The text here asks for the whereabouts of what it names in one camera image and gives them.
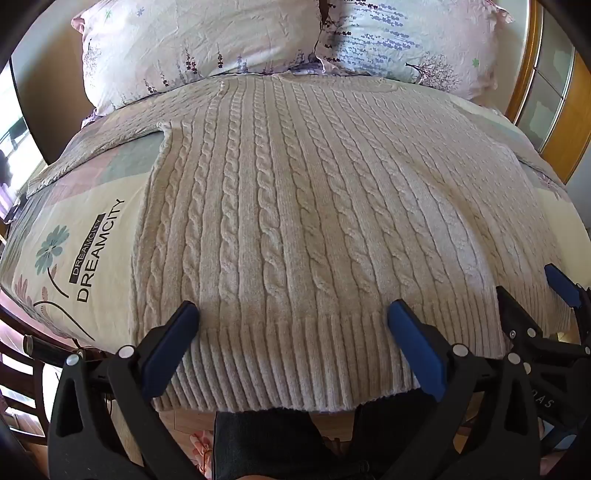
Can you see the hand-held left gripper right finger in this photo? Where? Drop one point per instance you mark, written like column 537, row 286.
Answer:
column 415, row 350

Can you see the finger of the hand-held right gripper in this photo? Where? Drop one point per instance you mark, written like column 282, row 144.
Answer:
column 517, row 314
column 561, row 282

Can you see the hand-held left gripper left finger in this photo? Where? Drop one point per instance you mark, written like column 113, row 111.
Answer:
column 171, row 348

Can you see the person's right leg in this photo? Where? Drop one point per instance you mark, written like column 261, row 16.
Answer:
column 383, row 438

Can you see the person's leg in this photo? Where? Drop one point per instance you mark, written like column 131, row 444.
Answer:
column 263, row 447
column 383, row 438

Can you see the person's left leg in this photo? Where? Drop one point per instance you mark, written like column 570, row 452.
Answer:
column 263, row 447

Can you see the dark wooden chair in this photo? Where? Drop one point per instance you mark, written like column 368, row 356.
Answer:
column 18, row 364

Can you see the floral printed bed sheet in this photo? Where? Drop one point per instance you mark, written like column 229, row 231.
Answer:
column 69, row 221

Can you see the floral pillow with tree print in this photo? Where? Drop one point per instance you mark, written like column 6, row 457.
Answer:
column 415, row 37

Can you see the floral pillow with lavender print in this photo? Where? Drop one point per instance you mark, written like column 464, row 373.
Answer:
column 184, row 41

